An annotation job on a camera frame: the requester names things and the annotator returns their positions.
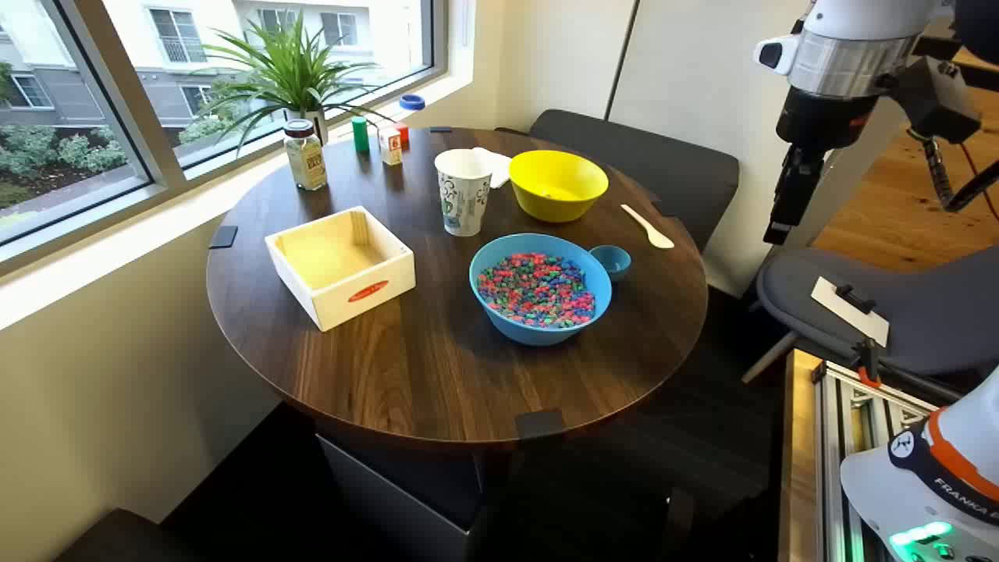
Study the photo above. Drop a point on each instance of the black table edge pad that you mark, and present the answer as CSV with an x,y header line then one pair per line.
x,y
538,423
224,238

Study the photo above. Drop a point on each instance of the white card with black clip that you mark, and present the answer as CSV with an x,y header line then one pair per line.
x,y
846,312

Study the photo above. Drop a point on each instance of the white plastic spoon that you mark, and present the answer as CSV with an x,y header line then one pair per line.
x,y
652,234

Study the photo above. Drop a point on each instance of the colourful beads in blue bowl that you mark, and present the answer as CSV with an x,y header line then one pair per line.
x,y
536,290

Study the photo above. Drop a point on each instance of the labelled glass jar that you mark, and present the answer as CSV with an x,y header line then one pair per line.
x,y
306,161

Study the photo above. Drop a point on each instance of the white wooden box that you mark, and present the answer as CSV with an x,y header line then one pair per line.
x,y
349,293

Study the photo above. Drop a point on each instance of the yellow plastic bowl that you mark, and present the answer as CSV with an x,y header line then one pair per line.
x,y
556,189

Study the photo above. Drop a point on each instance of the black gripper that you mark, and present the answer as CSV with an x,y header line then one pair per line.
x,y
822,126

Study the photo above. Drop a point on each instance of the green spiky plant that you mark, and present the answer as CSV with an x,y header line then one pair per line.
x,y
283,67

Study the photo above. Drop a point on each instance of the blue round cap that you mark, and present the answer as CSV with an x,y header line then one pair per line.
x,y
413,101

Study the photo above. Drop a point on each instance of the grey office chair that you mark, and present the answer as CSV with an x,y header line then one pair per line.
x,y
938,313

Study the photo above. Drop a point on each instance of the grey table pedestal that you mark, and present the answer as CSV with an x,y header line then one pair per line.
x,y
396,501

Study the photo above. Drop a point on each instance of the red block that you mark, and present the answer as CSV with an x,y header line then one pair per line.
x,y
404,139

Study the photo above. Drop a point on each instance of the blue measuring scoop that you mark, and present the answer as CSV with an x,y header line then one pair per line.
x,y
614,261

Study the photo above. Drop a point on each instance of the green block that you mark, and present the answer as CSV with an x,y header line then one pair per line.
x,y
359,137

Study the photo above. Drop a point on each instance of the small yellow box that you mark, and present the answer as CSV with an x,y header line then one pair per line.
x,y
390,151

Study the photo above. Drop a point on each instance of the white paper napkin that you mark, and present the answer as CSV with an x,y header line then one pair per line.
x,y
502,167

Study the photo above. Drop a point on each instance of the grey window frame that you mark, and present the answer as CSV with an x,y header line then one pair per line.
x,y
129,104

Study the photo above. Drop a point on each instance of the patterned paper cup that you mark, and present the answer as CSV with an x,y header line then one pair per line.
x,y
464,199

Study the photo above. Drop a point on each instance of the blue plastic bowl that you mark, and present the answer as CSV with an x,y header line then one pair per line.
x,y
542,334

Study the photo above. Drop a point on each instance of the dark grey sofa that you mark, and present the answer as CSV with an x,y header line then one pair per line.
x,y
665,173

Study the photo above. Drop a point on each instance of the aluminium profile frame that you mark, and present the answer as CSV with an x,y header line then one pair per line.
x,y
831,440

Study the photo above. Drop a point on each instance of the round dark wooden table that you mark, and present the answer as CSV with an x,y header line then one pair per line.
x,y
439,377

